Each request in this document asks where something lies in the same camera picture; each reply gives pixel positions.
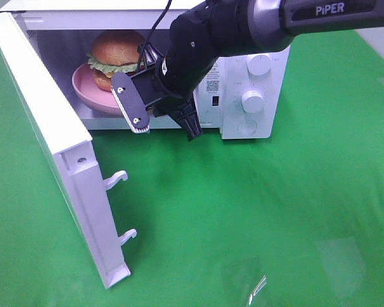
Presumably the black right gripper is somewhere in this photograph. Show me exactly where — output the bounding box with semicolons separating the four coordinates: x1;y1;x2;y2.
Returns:
131;43;202;141

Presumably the burger with lettuce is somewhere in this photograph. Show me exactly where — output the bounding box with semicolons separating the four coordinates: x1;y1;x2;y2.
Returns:
87;29;145;91

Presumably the pink plate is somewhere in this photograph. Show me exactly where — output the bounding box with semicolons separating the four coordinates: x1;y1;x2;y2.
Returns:
72;63;123;117

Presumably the round door release button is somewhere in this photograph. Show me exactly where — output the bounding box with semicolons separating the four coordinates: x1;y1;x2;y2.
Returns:
237;120;257;136

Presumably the white microwave door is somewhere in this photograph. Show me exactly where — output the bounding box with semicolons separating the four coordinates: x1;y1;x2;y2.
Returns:
0;13;137;288

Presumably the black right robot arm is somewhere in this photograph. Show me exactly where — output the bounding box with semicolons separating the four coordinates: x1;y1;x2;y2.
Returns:
127;1;384;139

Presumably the white microwave oven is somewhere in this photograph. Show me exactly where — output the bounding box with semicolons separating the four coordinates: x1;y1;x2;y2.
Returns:
0;1;289;139

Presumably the lower white microwave knob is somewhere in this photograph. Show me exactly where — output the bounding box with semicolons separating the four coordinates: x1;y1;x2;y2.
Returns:
241;90;265;114

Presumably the white microwave knob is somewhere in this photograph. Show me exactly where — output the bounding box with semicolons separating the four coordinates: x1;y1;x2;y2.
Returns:
241;90;265;114
246;54;271;76

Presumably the upper white microwave knob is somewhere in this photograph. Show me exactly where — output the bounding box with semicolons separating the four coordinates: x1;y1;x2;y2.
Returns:
246;54;271;76

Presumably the green table cloth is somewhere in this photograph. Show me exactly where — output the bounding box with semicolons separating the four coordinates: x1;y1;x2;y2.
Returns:
0;31;384;306

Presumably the clear tape patch centre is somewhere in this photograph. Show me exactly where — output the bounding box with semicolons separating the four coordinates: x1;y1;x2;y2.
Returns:
221;256;273;306

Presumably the clear tape patch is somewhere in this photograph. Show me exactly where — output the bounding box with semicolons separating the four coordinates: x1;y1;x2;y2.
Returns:
221;256;273;306
316;237;366;301

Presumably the clear tape patch right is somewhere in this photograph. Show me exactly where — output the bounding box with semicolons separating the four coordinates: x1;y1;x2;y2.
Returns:
316;237;366;301

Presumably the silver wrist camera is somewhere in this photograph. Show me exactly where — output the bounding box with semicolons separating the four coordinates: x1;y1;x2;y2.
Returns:
111;72;150;134

